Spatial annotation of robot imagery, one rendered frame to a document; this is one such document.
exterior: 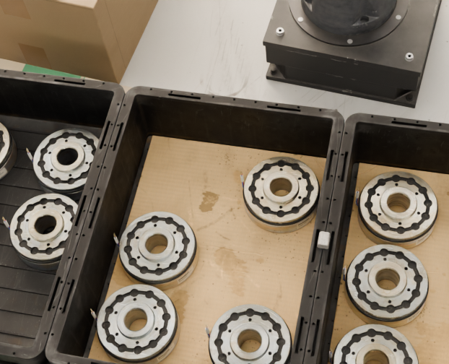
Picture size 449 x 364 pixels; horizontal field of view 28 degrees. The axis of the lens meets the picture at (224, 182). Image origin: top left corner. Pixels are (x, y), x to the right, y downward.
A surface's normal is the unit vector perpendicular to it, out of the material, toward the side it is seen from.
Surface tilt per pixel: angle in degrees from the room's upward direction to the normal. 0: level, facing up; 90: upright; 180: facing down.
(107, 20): 90
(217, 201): 0
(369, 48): 2
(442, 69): 0
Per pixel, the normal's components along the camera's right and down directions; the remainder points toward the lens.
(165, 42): -0.09, -0.49
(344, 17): -0.16, 0.71
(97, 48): -0.32, 0.84
